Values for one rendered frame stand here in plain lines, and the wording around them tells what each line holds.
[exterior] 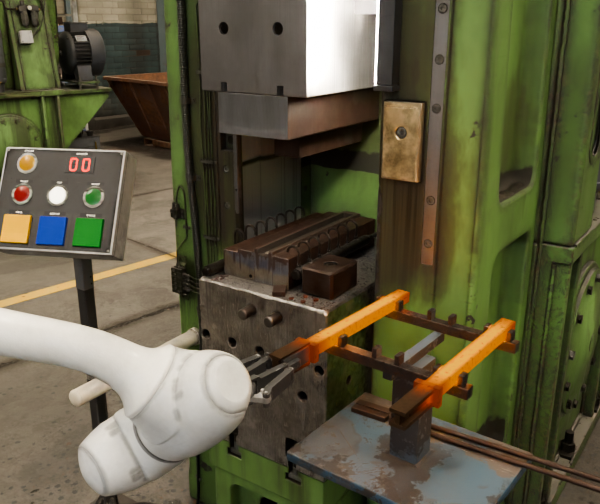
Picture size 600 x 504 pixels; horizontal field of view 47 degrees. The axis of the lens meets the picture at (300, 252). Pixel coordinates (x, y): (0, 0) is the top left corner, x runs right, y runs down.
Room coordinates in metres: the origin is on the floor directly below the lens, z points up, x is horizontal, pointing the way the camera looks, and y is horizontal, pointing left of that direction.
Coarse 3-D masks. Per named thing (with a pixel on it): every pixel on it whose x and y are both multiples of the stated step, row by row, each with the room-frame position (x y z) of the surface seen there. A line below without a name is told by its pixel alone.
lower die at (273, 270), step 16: (288, 224) 1.85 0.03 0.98; (304, 224) 1.82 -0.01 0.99; (336, 224) 1.79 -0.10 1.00; (352, 224) 1.81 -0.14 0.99; (368, 224) 1.84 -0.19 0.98; (256, 240) 1.70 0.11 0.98; (272, 240) 1.67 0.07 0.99; (304, 240) 1.66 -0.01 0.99; (320, 240) 1.67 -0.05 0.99; (336, 240) 1.70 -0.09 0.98; (352, 240) 1.77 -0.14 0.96; (224, 256) 1.63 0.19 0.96; (240, 256) 1.60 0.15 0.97; (256, 256) 1.58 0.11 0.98; (272, 256) 1.55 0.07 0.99; (288, 256) 1.54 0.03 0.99; (304, 256) 1.58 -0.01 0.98; (224, 272) 1.63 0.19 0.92; (240, 272) 1.60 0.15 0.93; (256, 272) 1.58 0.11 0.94; (272, 272) 1.55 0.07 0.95; (288, 272) 1.52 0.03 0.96; (288, 288) 1.52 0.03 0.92
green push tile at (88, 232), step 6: (78, 222) 1.70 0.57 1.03; (84, 222) 1.69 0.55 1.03; (90, 222) 1.69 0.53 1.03; (96, 222) 1.69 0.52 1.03; (102, 222) 1.69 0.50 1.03; (78, 228) 1.69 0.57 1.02; (84, 228) 1.68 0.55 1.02; (90, 228) 1.68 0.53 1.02; (96, 228) 1.68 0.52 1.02; (102, 228) 1.68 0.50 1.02; (78, 234) 1.68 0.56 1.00; (84, 234) 1.68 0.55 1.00; (90, 234) 1.67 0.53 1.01; (96, 234) 1.67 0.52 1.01; (78, 240) 1.67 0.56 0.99; (84, 240) 1.67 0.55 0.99; (90, 240) 1.67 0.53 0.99; (96, 240) 1.66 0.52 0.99; (78, 246) 1.67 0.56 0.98; (84, 246) 1.66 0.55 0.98; (90, 246) 1.66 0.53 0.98; (96, 246) 1.66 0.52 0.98
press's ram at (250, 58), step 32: (224, 0) 1.62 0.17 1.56; (256, 0) 1.57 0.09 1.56; (288, 0) 1.52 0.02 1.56; (320, 0) 1.53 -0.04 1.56; (352, 0) 1.64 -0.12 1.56; (224, 32) 1.62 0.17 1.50; (256, 32) 1.57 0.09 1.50; (288, 32) 1.52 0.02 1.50; (320, 32) 1.54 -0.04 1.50; (352, 32) 1.65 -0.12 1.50; (224, 64) 1.62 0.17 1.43; (256, 64) 1.57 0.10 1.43; (288, 64) 1.52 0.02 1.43; (320, 64) 1.54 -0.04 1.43; (352, 64) 1.65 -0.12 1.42; (288, 96) 1.52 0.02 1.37
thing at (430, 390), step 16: (480, 336) 1.15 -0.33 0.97; (496, 336) 1.15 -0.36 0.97; (464, 352) 1.09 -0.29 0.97; (480, 352) 1.09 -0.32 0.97; (448, 368) 1.03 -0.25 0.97; (464, 368) 1.04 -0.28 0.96; (416, 384) 0.97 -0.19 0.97; (432, 384) 0.97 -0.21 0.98; (448, 384) 1.00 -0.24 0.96; (400, 400) 0.92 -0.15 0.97; (416, 400) 0.92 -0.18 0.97; (432, 400) 0.96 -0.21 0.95; (400, 416) 0.89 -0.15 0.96; (416, 416) 0.91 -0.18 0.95
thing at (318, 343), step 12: (384, 300) 1.32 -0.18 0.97; (396, 300) 1.33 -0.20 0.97; (408, 300) 1.37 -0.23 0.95; (360, 312) 1.26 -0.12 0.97; (372, 312) 1.26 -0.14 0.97; (384, 312) 1.29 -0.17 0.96; (336, 324) 1.21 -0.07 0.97; (348, 324) 1.21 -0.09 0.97; (360, 324) 1.23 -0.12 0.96; (312, 336) 1.15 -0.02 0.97; (324, 336) 1.15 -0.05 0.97; (336, 336) 1.17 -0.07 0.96; (348, 336) 1.20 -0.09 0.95; (288, 348) 1.08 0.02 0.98; (300, 348) 1.09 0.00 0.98; (312, 348) 1.10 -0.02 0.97; (324, 348) 1.14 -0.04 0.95; (276, 360) 1.05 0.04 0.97; (312, 360) 1.10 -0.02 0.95
